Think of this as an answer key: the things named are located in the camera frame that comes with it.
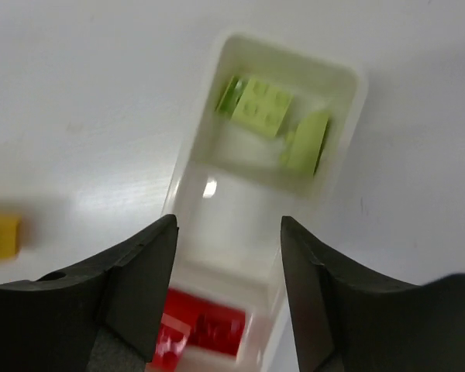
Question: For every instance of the lime green lego brick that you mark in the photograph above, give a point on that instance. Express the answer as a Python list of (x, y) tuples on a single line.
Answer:
[(255, 104)]

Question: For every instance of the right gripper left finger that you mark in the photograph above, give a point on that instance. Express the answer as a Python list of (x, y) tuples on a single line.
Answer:
[(100, 314)]

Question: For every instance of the red curved lego brick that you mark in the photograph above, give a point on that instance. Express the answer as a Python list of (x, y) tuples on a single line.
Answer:
[(212, 326)]

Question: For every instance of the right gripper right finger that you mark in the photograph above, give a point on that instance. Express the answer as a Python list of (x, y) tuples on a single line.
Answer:
[(347, 317)]

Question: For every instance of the white divided container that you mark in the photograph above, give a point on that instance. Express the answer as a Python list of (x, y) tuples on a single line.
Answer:
[(229, 191)]

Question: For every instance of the red sloped lego brick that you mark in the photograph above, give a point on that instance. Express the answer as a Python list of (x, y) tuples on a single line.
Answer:
[(172, 339)]

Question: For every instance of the stacked multicolour lego tower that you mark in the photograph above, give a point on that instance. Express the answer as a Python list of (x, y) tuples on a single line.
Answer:
[(10, 232)]

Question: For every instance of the pale green lego brick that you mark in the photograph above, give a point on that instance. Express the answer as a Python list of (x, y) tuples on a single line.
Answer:
[(304, 144)]

